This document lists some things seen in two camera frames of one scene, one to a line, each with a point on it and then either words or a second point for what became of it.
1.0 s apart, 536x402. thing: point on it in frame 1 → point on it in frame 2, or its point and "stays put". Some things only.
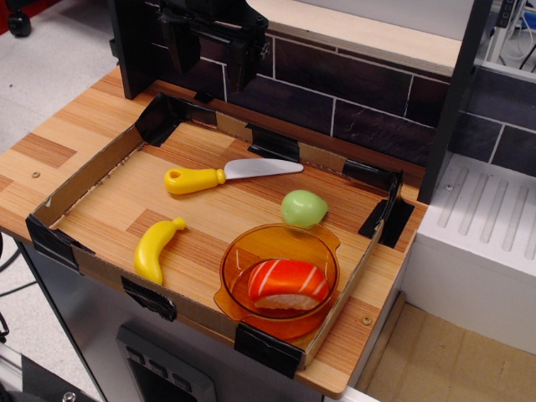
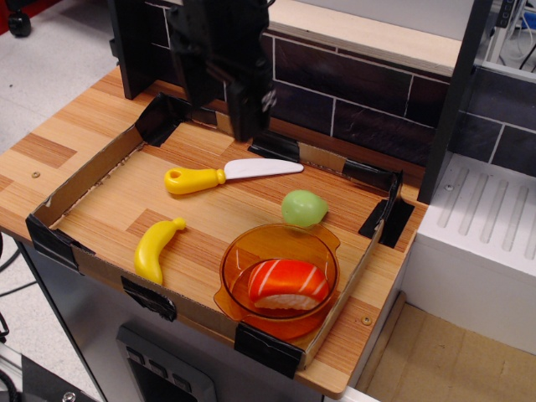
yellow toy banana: x=152 y=244 stays put
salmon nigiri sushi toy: x=286 y=285 stays put
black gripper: x=235 y=22 → x=226 y=35
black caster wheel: x=19 y=24 stays put
